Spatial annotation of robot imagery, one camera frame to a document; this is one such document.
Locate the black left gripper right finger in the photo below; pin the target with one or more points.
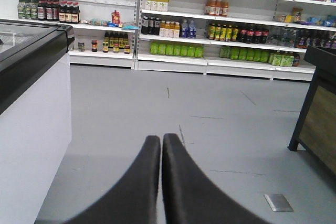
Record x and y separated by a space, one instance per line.
189 196

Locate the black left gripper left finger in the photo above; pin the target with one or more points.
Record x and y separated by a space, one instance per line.
133 198

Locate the metal floor plate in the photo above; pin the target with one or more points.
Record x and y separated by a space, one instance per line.
278 203

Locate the white chest freezer black rim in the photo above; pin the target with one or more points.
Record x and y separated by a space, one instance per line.
35 113

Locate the white store shelf unit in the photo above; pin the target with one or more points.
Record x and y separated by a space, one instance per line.
249 38

